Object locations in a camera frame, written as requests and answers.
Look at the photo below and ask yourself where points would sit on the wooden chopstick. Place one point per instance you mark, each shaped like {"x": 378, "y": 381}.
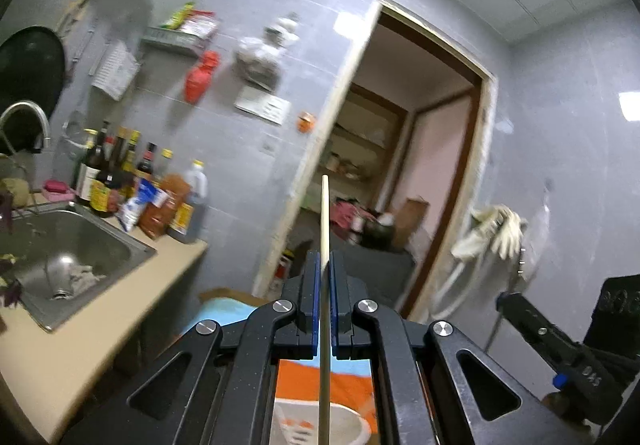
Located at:
{"x": 325, "y": 323}

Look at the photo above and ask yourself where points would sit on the dark grey cabinet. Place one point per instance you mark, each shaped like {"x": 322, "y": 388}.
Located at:
{"x": 385, "y": 273}

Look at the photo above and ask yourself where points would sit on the white rubber gloves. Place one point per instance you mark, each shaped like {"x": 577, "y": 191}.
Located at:
{"x": 497, "y": 229}

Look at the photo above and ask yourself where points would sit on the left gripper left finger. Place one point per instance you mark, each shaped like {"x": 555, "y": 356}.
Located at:
{"x": 215, "y": 384}

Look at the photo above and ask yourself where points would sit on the stainless steel sink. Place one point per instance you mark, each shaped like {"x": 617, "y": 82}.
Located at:
{"x": 59, "y": 257}

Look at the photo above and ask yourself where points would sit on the orange wall hook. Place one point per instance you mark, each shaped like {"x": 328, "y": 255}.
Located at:
{"x": 305, "y": 122}

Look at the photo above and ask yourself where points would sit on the white wall socket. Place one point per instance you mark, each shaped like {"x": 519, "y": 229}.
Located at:
{"x": 262, "y": 104}

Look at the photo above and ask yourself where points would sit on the large clear oil bottle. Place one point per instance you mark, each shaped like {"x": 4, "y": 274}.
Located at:
{"x": 189, "y": 218}

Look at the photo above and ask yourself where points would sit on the red plastic bag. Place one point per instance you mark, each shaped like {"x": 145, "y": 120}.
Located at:
{"x": 199, "y": 77}

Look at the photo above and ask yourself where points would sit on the brown snack bag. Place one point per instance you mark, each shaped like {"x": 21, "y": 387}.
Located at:
{"x": 161, "y": 210}

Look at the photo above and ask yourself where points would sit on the metal wall shelf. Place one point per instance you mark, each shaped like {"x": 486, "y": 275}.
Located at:
{"x": 192, "y": 41}

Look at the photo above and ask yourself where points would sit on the white box on wall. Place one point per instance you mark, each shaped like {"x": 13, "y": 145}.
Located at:
{"x": 116, "y": 72}

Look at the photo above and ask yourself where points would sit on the black wok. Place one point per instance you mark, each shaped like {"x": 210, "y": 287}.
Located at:
{"x": 33, "y": 67}

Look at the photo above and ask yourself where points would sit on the striped blue orange brown cloth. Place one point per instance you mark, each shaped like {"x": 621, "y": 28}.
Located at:
{"x": 295, "y": 416}

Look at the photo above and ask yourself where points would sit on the clear plastic bag on wall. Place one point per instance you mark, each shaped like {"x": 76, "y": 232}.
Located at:
{"x": 259, "y": 60}

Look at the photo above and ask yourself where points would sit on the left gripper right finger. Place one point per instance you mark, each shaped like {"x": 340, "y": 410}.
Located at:
{"x": 432, "y": 384}

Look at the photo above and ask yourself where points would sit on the wooden shelf unit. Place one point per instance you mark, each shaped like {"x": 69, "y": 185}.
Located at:
{"x": 361, "y": 146}

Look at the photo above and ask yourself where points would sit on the chrome faucet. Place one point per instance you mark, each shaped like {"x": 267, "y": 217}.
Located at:
{"x": 24, "y": 127}

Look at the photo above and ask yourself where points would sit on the dark soy sauce bottle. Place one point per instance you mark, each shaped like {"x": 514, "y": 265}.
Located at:
{"x": 106, "y": 191}

